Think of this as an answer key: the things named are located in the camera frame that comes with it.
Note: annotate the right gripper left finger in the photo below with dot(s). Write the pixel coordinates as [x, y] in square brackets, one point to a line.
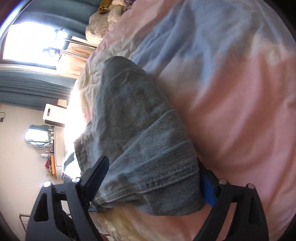
[60, 211]

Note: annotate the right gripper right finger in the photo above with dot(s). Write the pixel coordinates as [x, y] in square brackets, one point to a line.
[241, 204]

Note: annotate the blue denim jeans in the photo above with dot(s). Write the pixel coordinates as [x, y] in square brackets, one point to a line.
[152, 162]

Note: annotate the metal clothes rack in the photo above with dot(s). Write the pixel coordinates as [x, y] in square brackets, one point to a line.
[24, 219]

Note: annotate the person's right hand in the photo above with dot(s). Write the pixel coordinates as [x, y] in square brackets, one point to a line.
[105, 238]

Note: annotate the orange tray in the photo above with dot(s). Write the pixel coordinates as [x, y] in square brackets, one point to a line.
[53, 166]

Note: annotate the white dressing table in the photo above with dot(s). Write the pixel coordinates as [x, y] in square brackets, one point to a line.
[57, 149]

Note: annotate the white backed chair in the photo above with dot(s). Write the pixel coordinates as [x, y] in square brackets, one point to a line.
[55, 115]

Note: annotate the beige hanging garment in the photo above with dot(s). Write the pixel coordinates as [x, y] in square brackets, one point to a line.
[73, 60]

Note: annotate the window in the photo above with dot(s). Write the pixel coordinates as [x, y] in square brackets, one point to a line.
[24, 43]

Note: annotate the pile of beige bedding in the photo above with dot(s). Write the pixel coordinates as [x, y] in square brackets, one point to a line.
[100, 24]

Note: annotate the right teal curtain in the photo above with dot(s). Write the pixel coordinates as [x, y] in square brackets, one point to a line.
[71, 15]

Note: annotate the mustard yellow garment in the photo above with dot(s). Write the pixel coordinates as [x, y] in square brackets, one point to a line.
[105, 6]

